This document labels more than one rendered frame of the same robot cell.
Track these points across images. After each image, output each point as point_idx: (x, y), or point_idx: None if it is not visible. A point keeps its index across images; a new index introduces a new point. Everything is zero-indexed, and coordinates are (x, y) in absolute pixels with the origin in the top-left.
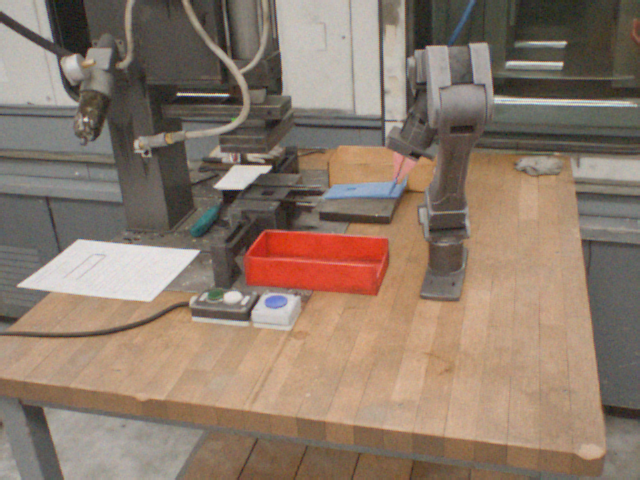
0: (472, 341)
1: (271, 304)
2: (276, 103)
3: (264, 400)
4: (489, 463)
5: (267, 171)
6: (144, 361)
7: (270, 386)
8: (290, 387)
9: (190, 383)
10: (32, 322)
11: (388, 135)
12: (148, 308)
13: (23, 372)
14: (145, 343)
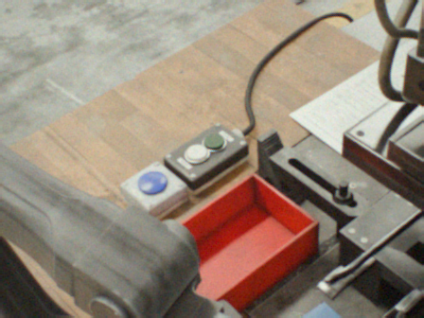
0: None
1: (146, 173)
2: (415, 143)
3: (41, 140)
4: None
5: None
6: (179, 89)
7: (54, 150)
8: (38, 161)
9: (114, 106)
10: (326, 36)
11: (220, 300)
12: (277, 113)
13: (238, 24)
14: (209, 96)
